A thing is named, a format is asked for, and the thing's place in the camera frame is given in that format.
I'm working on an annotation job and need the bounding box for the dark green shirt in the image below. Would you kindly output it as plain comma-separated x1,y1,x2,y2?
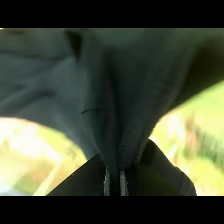
0,27,224,197

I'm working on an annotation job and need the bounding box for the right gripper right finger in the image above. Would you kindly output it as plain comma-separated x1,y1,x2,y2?
119,138,198,197

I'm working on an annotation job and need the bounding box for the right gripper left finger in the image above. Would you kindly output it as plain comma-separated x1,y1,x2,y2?
47,154,112,197

